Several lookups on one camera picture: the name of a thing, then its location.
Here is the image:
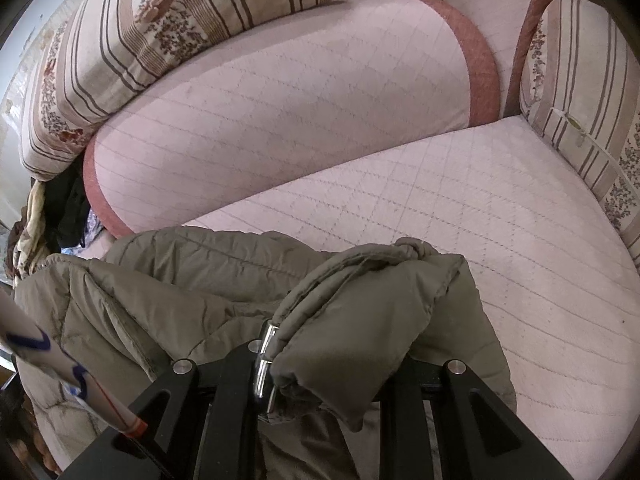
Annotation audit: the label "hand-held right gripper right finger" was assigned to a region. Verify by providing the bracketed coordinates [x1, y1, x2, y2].
[372, 355, 576, 480]

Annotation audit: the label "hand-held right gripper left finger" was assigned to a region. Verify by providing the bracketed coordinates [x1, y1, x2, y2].
[60, 342, 273, 480]

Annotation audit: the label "grey-green quilted jacket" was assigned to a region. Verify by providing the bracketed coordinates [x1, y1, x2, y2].
[14, 226, 518, 480]

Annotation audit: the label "dark clothes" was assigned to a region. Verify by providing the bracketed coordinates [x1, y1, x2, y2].
[46, 164, 104, 252]

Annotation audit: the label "white strip with red band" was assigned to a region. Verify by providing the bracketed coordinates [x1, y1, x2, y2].
[0, 289, 149, 436]

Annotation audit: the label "beige patterned cloth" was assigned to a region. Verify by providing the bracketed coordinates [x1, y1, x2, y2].
[10, 180, 53, 281]

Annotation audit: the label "pink quilted sofa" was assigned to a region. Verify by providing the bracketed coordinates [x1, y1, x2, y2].
[15, 0, 638, 480]

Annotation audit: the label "large striped floral cushion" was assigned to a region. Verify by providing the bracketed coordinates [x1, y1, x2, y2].
[19, 0, 359, 182]

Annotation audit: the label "striped floral cushion with cord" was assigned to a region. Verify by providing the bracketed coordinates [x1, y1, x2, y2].
[519, 0, 640, 263]

